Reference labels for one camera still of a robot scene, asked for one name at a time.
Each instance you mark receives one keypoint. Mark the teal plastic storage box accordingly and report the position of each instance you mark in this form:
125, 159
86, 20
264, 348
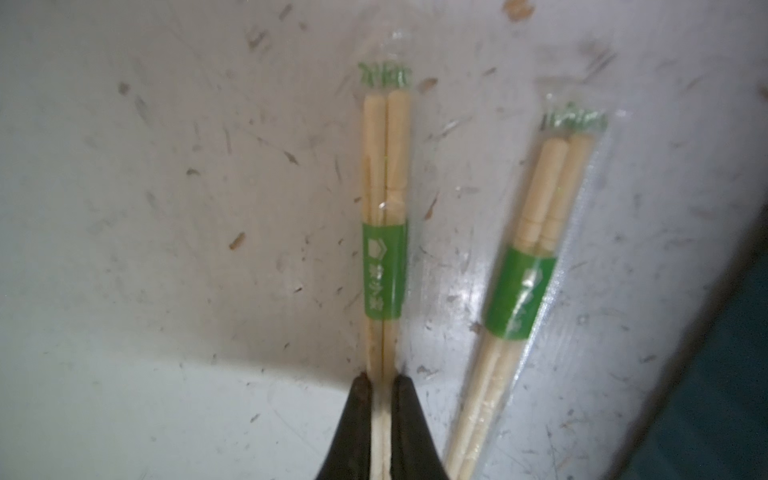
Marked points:
707, 416

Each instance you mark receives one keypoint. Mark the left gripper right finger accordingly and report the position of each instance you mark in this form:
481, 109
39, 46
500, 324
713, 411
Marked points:
414, 456

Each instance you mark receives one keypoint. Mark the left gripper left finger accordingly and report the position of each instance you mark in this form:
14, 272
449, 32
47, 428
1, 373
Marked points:
349, 455

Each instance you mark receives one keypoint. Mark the chopsticks pair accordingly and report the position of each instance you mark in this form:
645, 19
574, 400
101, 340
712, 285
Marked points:
386, 127
568, 136

